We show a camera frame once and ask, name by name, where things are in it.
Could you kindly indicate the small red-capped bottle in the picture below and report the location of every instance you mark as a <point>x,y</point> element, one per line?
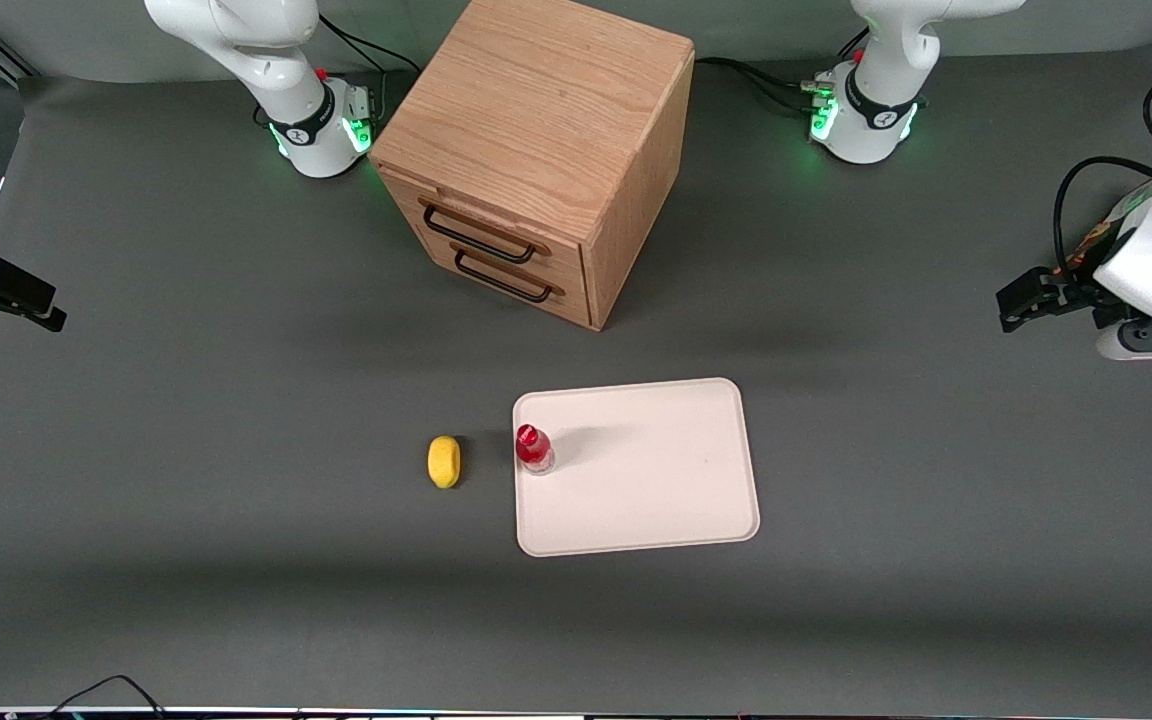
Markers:
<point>533,448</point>

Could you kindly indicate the beige rectangular tray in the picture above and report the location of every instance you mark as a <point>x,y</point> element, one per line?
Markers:
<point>636,465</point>

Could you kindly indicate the red cookie box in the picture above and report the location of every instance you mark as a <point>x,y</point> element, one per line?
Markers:
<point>1106,225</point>

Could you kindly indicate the wooden drawer cabinet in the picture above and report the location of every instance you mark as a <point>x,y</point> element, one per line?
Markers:
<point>536,110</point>

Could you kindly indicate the shallow wooden drawer front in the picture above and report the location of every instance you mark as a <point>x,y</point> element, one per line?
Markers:
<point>481,225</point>

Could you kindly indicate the deep wooden drawer front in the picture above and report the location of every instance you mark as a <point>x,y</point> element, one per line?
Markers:
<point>511,285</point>

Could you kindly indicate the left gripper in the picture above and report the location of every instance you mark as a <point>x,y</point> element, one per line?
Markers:
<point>1077,296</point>

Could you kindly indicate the yellow lemon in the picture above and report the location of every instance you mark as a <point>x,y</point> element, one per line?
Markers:
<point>444,462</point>

